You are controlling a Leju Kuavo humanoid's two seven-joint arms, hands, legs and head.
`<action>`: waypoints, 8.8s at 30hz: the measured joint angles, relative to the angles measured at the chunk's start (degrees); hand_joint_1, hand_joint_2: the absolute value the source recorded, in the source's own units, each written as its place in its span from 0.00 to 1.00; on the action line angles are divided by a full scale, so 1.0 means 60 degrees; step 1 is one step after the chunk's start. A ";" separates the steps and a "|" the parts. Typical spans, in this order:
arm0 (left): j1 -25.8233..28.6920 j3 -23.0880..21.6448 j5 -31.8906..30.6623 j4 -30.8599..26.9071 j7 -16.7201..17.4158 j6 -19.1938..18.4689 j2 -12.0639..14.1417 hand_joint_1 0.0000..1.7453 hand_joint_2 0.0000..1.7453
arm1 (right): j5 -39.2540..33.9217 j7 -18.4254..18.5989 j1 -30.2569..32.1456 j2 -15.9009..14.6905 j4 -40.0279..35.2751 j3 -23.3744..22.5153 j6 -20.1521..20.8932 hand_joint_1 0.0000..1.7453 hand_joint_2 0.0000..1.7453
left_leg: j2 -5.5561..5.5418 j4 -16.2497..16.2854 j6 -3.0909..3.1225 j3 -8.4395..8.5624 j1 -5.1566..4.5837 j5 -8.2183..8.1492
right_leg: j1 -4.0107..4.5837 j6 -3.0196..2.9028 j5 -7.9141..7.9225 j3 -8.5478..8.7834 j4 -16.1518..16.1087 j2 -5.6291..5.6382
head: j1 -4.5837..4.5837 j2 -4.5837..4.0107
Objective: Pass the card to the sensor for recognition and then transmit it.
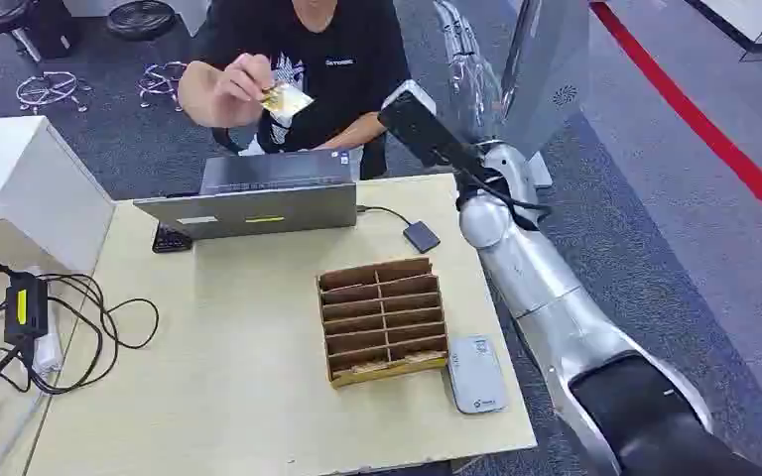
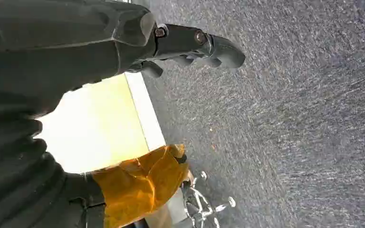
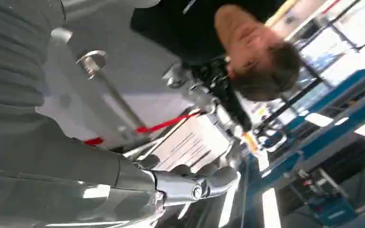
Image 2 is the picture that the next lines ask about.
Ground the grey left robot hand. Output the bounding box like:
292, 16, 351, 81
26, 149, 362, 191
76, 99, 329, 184
0, 0, 246, 228

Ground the silver chair base with casters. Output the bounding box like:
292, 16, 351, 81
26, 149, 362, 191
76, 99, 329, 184
173, 171, 237, 228

